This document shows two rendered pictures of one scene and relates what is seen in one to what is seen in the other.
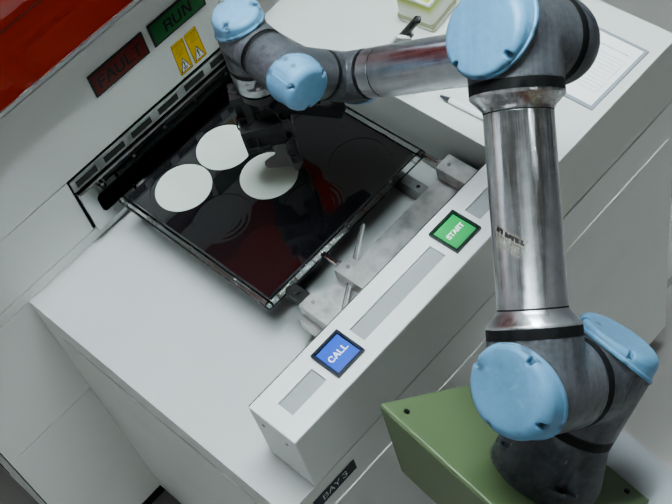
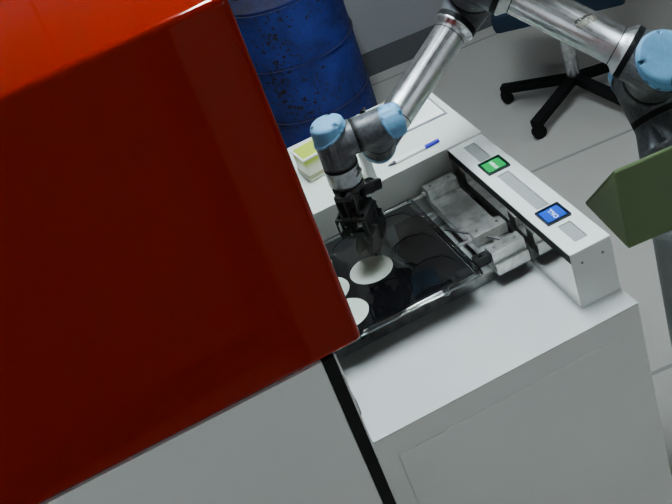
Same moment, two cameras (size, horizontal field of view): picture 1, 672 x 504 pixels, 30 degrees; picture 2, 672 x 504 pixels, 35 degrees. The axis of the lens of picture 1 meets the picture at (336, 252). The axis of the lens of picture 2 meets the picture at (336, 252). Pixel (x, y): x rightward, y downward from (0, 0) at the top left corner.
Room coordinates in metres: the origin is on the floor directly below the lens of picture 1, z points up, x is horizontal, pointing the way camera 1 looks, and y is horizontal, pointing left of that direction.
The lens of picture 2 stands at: (0.67, 1.86, 2.28)
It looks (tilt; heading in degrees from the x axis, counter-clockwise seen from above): 34 degrees down; 293
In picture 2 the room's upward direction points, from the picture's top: 21 degrees counter-clockwise
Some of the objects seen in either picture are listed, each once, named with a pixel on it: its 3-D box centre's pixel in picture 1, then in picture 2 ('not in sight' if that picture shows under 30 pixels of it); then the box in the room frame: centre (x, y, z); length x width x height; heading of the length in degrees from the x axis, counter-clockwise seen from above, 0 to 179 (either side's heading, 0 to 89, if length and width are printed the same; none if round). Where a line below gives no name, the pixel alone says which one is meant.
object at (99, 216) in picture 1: (179, 129); not in sight; (1.54, 0.19, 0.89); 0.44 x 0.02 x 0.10; 122
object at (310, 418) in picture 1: (407, 315); (528, 214); (1.03, -0.07, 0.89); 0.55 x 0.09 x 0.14; 122
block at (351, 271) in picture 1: (361, 279); (487, 230); (1.11, -0.02, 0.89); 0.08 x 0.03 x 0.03; 32
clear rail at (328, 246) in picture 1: (347, 227); (442, 235); (1.22, -0.03, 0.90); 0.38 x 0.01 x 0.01; 122
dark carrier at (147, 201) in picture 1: (268, 176); (371, 270); (1.37, 0.07, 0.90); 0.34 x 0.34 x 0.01; 32
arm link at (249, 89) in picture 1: (256, 74); (345, 174); (1.36, 0.03, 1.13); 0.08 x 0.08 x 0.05
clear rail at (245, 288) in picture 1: (192, 250); (405, 311); (1.27, 0.22, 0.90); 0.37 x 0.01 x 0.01; 32
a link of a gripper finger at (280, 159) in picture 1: (282, 159); (375, 243); (1.35, 0.03, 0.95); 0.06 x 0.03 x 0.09; 85
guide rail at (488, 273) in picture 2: not in sight; (424, 306); (1.25, 0.14, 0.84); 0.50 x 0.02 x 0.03; 32
